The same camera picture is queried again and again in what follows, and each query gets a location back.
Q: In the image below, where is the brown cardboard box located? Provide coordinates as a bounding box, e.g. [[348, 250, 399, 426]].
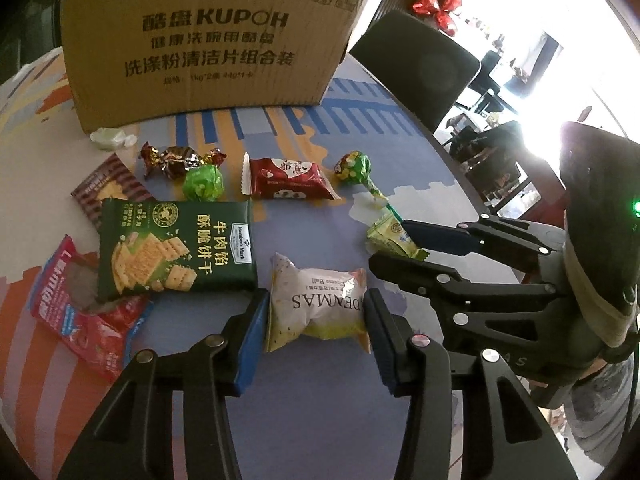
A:
[[60, 0, 381, 136]]

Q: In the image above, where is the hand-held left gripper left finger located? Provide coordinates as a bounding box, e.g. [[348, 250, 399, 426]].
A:
[[57, 290, 271, 480]]

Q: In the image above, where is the dark red snack packet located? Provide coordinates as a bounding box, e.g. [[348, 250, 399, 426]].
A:
[[241, 152, 342, 202]]

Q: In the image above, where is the person's right forearm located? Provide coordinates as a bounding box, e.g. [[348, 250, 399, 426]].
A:
[[565, 355, 638, 467]]

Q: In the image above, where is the bright red snack packet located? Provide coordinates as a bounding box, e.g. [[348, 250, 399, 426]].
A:
[[30, 235, 155, 383]]

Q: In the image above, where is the small yellow-green snack packet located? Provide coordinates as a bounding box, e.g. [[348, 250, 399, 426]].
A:
[[365, 210, 430, 261]]

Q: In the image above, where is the brown striped snack packet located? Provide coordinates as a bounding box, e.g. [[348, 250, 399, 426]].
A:
[[70, 153, 153, 216]]

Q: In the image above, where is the green foil candy ball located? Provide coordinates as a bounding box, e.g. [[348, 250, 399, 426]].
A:
[[182, 165, 225, 202]]

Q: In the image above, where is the green wrapped lollipop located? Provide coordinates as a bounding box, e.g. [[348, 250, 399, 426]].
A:
[[334, 150, 389, 209]]

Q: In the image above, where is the crumpled white tissue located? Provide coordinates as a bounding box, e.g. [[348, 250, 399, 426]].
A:
[[89, 127, 137, 151]]

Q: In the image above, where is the red foil flower decoration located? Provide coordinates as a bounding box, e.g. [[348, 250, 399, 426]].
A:
[[411, 0, 463, 37]]

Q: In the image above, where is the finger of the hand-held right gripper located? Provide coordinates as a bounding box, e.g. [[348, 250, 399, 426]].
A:
[[369, 252, 567, 355], [402, 214, 567, 272]]

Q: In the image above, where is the dark green biscuit packet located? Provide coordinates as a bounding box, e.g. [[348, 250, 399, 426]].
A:
[[96, 198, 259, 303]]

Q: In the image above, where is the brown gold twist candy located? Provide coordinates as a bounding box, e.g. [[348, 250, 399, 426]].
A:
[[139, 141, 227, 182]]

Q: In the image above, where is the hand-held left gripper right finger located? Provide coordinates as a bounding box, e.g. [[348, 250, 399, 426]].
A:
[[362, 289, 578, 480]]

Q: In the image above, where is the white puffy snack packet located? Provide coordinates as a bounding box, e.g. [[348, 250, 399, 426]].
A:
[[263, 252, 373, 354]]

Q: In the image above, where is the colourful printed tablecloth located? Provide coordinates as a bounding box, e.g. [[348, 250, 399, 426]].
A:
[[0, 49, 526, 480]]

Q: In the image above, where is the black chair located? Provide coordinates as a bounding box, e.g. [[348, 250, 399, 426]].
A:
[[348, 9, 482, 133]]

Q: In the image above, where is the dark bag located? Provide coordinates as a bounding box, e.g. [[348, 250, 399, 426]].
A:
[[442, 120, 526, 206]]

